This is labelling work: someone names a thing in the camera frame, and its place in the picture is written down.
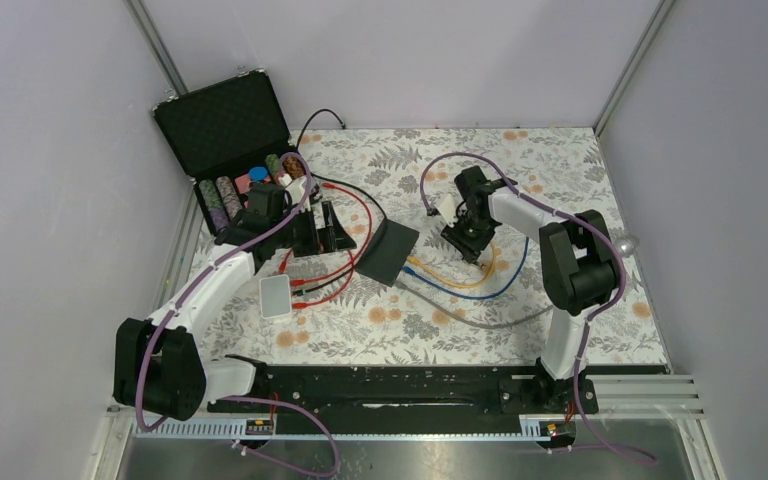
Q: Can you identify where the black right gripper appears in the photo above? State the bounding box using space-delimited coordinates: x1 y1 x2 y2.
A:
442 208 497 265

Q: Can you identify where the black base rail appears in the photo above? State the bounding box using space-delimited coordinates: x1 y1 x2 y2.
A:
208 362 601 439

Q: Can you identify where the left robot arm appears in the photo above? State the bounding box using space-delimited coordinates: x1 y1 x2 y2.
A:
113 180 355 432

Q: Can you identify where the grey cable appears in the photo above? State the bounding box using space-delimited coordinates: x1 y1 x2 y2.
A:
393 279 554 331

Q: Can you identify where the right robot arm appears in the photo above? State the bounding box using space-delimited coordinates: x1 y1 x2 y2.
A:
437 167 624 412

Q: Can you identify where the black poker chip case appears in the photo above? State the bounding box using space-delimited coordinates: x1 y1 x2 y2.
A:
152 69 297 238

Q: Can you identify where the black network switch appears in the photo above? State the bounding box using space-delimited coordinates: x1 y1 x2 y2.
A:
356 219 419 287

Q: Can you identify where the white router box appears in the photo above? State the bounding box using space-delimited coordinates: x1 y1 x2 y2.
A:
259 274 292 321

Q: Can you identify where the yellow ethernet cable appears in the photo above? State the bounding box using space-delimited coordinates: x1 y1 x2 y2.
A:
407 241 498 290

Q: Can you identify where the blue ethernet cable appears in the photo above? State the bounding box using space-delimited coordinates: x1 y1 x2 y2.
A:
401 237 531 301

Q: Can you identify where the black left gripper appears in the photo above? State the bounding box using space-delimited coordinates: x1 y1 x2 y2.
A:
271 200 355 257

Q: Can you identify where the blue round chip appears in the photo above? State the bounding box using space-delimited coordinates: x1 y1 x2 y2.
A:
248 166 270 183

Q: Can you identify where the silver microphone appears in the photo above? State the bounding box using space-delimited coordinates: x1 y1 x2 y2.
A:
614 234 640 258

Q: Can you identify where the long red ethernet cable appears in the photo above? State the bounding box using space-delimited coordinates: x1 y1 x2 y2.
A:
289 183 374 286

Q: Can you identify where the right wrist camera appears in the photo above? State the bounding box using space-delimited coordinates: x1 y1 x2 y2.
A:
435 194 458 226

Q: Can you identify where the short red ethernet cable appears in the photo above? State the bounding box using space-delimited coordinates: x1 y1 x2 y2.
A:
277 248 357 311

